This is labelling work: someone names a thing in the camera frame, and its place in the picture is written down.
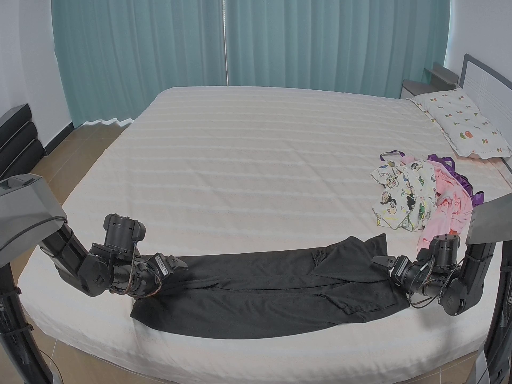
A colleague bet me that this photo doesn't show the black T-shirt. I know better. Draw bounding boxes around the black T-shirt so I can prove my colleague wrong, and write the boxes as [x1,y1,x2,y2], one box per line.
[130,233,410,341]

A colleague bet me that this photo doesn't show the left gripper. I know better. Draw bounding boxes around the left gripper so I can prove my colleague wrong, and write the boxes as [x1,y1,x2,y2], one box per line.
[131,254,189,297]

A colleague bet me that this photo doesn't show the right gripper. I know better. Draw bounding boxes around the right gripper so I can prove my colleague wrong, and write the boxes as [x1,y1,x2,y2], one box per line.
[371,256,431,295]

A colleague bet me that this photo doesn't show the purple garment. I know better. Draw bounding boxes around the purple garment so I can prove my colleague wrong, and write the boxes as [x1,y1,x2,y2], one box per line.
[427,154,485,208]

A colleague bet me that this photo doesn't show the black chest of drawers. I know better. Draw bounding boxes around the black chest of drawers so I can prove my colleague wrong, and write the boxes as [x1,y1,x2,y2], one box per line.
[0,103,45,179]

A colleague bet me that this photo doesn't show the white printed pillow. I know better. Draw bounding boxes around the white printed pillow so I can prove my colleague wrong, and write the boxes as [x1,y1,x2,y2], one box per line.
[408,88,512,160]

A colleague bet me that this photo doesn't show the pink garment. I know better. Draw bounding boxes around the pink garment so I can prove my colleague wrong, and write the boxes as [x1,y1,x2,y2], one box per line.
[400,154,474,253]

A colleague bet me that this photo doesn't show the blue-green curtain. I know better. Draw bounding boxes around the blue-green curtain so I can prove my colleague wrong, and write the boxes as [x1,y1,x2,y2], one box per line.
[51,0,229,126]
[224,0,454,99]

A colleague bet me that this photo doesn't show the bed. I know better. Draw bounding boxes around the bed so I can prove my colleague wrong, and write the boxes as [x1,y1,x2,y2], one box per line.
[17,53,512,371]

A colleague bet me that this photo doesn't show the grey bedside table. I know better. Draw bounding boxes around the grey bedside table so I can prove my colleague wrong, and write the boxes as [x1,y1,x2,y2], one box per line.
[401,62,458,99]

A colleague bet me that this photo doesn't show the white printed garment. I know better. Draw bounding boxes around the white printed garment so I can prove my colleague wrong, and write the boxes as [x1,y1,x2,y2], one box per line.
[369,150,438,232]

